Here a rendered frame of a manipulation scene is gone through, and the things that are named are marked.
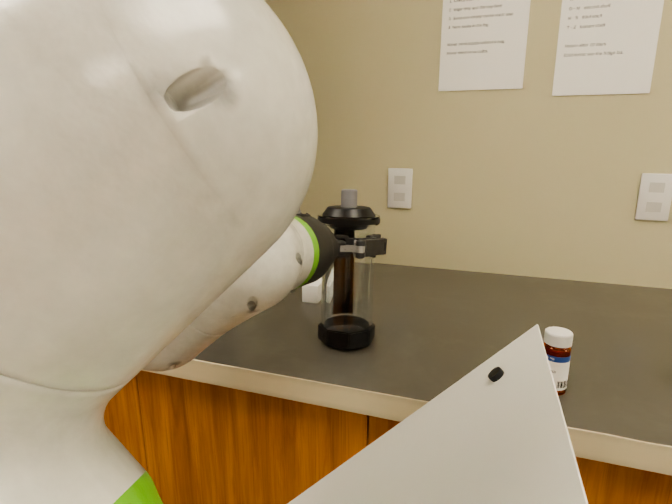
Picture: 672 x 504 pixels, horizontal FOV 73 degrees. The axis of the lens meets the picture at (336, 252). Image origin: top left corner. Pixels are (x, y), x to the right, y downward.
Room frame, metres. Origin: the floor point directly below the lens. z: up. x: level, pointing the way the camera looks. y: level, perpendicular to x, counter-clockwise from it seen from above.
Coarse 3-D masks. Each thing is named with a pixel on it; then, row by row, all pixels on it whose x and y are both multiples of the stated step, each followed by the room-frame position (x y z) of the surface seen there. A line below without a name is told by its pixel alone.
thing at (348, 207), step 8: (344, 192) 0.77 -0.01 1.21; (352, 192) 0.77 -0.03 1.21; (344, 200) 0.77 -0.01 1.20; (352, 200) 0.77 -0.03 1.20; (328, 208) 0.77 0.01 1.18; (336, 208) 0.75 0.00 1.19; (344, 208) 0.75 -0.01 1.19; (352, 208) 0.75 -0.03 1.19; (360, 208) 0.76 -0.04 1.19; (368, 208) 0.76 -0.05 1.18; (328, 216) 0.75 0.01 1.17; (336, 216) 0.74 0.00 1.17; (344, 216) 0.74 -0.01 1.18; (352, 216) 0.74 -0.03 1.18; (360, 216) 0.74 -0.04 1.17; (368, 216) 0.75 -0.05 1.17
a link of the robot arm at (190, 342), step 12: (180, 336) 0.42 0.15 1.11; (192, 336) 0.42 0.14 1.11; (204, 336) 0.43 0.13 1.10; (216, 336) 0.44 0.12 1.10; (168, 348) 0.42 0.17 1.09; (180, 348) 0.43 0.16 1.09; (192, 348) 0.43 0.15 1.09; (204, 348) 0.45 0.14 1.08; (156, 360) 0.42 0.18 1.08; (168, 360) 0.43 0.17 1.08; (180, 360) 0.44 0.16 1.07
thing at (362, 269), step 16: (352, 256) 0.73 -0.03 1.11; (336, 272) 0.73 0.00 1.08; (352, 272) 0.73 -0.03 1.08; (368, 272) 0.75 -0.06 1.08; (336, 288) 0.73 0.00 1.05; (352, 288) 0.73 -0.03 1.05; (368, 288) 0.75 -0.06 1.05; (336, 304) 0.73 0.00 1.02; (352, 304) 0.73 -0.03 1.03; (368, 304) 0.74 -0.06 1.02; (336, 320) 0.73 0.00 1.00; (352, 320) 0.73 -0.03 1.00; (368, 320) 0.74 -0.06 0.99
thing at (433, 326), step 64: (256, 320) 0.87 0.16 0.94; (320, 320) 0.87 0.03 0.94; (384, 320) 0.87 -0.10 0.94; (448, 320) 0.87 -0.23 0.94; (512, 320) 0.87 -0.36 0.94; (576, 320) 0.87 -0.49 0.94; (640, 320) 0.87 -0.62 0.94; (256, 384) 0.66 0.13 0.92; (320, 384) 0.62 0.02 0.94; (384, 384) 0.62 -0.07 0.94; (448, 384) 0.62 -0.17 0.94; (576, 384) 0.62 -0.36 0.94; (640, 384) 0.62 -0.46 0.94; (576, 448) 0.51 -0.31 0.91; (640, 448) 0.49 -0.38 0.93
